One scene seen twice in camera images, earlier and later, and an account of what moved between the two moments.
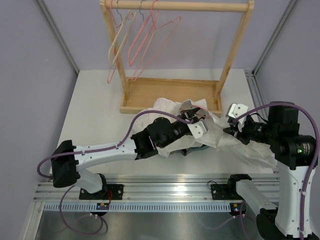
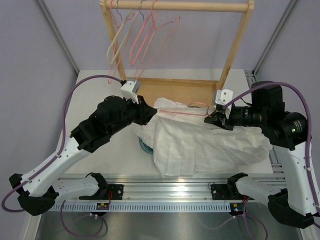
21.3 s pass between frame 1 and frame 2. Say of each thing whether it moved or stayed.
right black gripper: moved
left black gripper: moved
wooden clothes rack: stayed
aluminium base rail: stayed
